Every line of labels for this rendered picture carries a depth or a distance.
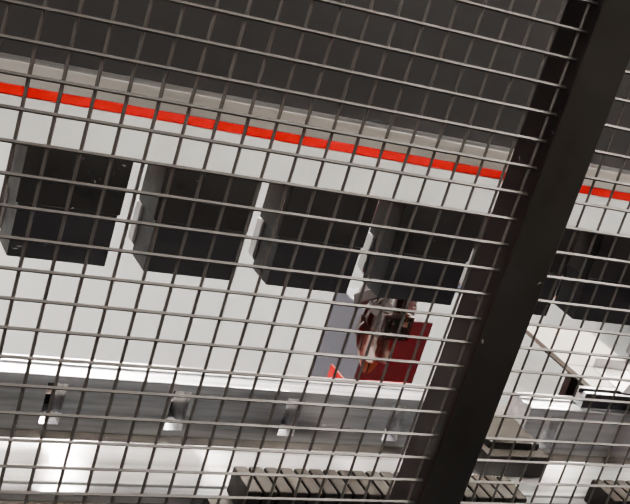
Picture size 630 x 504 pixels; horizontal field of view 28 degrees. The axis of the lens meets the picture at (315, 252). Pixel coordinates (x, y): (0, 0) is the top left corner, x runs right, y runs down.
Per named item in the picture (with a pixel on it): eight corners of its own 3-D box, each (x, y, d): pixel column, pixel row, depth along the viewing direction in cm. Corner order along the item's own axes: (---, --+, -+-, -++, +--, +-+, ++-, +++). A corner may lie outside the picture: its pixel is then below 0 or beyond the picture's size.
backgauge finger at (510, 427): (462, 395, 218) (471, 370, 217) (542, 478, 197) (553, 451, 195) (404, 391, 213) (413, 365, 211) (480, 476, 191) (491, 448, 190)
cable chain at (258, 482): (498, 498, 183) (507, 474, 182) (519, 522, 178) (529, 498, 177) (224, 491, 163) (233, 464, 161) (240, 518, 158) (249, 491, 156)
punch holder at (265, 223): (327, 271, 205) (357, 178, 200) (348, 294, 198) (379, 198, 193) (244, 261, 198) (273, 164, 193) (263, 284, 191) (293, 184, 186)
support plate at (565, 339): (585, 333, 267) (586, 329, 267) (661, 396, 245) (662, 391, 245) (517, 326, 259) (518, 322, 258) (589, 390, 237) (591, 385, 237)
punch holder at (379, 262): (429, 283, 215) (460, 195, 210) (452, 305, 208) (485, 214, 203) (353, 274, 208) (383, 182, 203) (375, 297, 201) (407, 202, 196)
